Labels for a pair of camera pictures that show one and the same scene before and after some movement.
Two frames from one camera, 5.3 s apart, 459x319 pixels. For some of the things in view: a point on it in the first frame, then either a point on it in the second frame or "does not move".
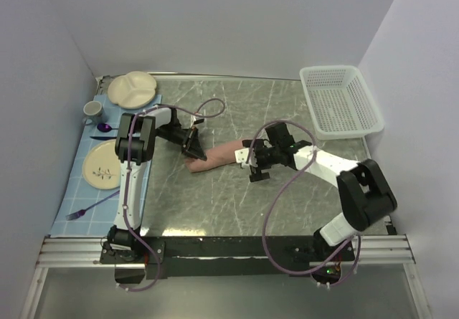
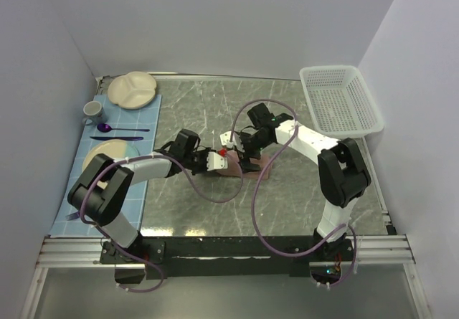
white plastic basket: (339, 102) does not move
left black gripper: (192, 146) → (204, 153)
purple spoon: (104, 127) does not move
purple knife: (102, 137) does not move
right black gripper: (257, 174) → (244, 157)
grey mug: (93, 113) does not move
